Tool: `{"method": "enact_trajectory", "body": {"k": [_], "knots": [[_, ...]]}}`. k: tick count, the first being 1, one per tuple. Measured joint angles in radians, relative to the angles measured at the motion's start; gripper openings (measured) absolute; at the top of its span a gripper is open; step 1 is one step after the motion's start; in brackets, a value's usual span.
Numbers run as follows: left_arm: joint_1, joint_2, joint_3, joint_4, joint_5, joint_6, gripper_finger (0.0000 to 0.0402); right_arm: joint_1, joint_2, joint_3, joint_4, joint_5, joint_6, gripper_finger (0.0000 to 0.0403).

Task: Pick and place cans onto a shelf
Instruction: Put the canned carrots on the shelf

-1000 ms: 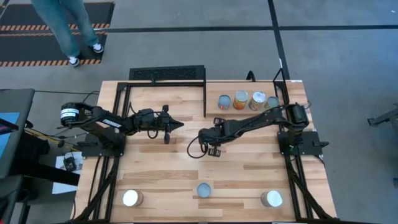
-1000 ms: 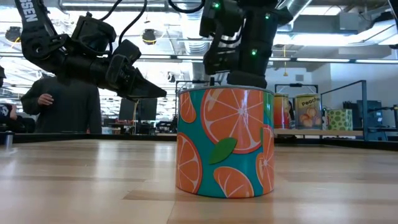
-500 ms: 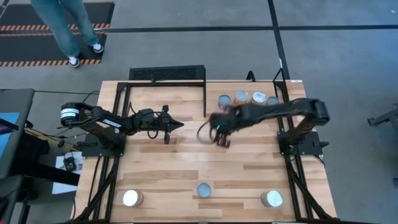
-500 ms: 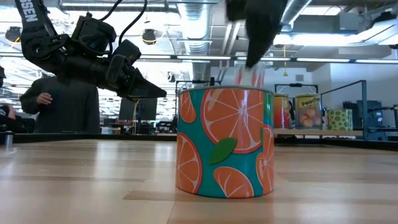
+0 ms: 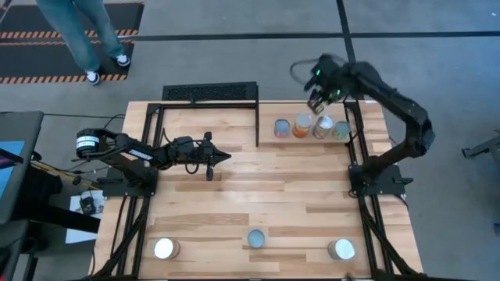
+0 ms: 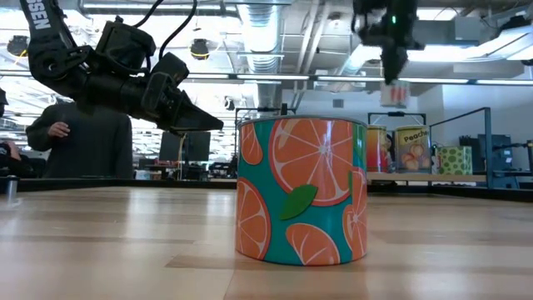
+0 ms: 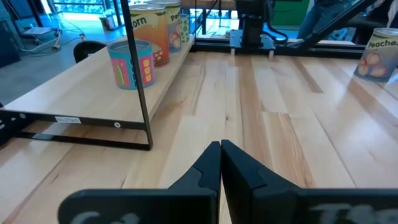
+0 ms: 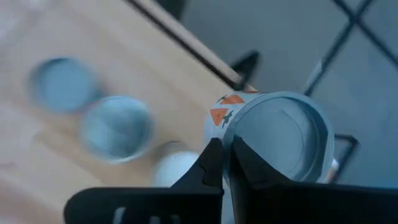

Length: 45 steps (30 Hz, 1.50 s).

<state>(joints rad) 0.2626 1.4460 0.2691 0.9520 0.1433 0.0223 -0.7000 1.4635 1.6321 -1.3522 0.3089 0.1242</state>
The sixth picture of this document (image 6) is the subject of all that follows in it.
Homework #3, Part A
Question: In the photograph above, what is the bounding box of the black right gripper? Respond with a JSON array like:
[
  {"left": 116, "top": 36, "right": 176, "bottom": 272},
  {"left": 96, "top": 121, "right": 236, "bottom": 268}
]
[{"left": 351, "top": 0, "right": 425, "bottom": 86}]

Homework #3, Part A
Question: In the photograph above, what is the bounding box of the teal orange slice can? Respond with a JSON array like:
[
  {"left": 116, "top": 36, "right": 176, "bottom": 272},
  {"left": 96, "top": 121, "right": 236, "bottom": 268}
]
[{"left": 234, "top": 115, "right": 369, "bottom": 268}]

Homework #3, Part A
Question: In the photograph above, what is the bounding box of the black background station frame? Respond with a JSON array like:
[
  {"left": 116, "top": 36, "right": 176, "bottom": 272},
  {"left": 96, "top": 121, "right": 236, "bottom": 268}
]
[{"left": 366, "top": 109, "right": 427, "bottom": 127}]

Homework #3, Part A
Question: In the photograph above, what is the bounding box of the silver ventilation duct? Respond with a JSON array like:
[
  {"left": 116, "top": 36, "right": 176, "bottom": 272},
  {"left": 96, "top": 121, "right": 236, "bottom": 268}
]
[{"left": 236, "top": 0, "right": 289, "bottom": 109}]

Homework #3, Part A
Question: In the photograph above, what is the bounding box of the black computer monitor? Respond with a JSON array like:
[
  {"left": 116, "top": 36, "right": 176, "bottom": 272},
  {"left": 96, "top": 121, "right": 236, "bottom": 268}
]
[{"left": 158, "top": 131, "right": 212, "bottom": 163}]

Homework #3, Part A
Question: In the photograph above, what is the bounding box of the white teal carrots can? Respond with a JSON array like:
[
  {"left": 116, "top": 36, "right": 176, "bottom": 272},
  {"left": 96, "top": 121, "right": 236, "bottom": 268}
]
[{"left": 379, "top": 80, "right": 412, "bottom": 110}]

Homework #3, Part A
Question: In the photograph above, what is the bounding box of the black metal rail stand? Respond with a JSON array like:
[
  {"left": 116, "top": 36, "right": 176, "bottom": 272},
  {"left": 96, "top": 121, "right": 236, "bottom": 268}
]
[{"left": 428, "top": 107, "right": 496, "bottom": 189}]

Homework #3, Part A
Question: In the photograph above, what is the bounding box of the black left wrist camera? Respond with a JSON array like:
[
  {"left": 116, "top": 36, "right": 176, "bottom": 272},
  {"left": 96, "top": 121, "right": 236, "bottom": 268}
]
[{"left": 94, "top": 16, "right": 157, "bottom": 78}]

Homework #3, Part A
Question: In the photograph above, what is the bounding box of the orange corn can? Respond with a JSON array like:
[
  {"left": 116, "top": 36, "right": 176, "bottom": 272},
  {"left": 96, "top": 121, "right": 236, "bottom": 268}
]
[{"left": 366, "top": 124, "right": 389, "bottom": 173}]

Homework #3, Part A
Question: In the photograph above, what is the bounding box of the person's hand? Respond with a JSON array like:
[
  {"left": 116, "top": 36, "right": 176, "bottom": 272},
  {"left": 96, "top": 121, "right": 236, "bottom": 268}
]
[
  {"left": 47, "top": 121, "right": 72, "bottom": 139},
  {"left": 4, "top": 141, "right": 22, "bottom": 162}
]

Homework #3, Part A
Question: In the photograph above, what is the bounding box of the person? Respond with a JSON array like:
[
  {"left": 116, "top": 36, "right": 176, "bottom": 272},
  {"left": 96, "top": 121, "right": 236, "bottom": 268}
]
[
  {"left": 0, "top": 87, "right": 37, "bottom": 179},
  {"left": 25, "top": 102, "right": 134, "bottom": 180}
]

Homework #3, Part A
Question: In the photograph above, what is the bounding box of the black aluminium table frame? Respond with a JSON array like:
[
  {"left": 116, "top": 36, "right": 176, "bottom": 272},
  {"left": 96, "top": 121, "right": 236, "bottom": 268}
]
[{"left": 0, "top": 177, "right": 533, "bottom": 204}]

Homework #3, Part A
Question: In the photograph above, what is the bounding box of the peaches can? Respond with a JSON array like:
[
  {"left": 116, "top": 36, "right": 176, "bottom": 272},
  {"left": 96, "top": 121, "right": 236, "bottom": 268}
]
[{"left": 393, "top": 125, "right": 433, "bottom": 174}]

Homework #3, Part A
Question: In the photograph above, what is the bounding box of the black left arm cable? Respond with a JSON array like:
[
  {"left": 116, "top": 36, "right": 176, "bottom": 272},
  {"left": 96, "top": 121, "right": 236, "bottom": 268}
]
[
  {"left": 158, "top": 0, "right": 198, "bottom": 59},
  {"left": 132, "top": 0, "right": 166, "bottom": 29}
]

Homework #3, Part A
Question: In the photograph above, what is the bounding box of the silver metal post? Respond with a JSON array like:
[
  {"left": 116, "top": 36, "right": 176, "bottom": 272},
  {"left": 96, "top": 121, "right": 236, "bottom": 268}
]
[{"left": 6, "top": 174, "right": 20, "bottom": 203}]

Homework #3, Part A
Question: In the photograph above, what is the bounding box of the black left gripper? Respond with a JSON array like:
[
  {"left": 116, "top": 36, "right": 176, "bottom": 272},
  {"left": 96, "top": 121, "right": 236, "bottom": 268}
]
[{"left": 139, "top": 51, "right": 225, "bottom": 137}]

